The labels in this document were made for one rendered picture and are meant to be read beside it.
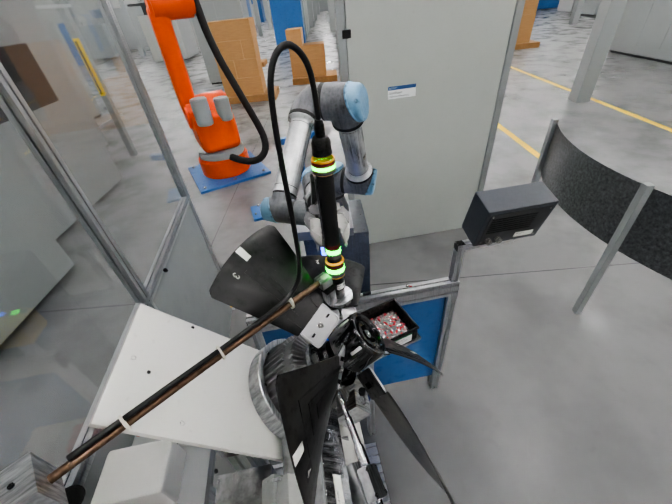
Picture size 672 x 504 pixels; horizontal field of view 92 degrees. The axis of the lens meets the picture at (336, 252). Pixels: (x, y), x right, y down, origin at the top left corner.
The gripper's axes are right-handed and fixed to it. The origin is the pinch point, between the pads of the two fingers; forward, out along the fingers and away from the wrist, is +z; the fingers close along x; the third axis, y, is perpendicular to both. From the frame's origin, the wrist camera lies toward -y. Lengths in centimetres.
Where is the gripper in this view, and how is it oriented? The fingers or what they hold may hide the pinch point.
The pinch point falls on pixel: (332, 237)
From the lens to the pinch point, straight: 66.2
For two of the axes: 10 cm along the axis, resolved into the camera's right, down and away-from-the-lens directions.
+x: -9.8, 1.7, -0.8
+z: 1.7, 6.0, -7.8
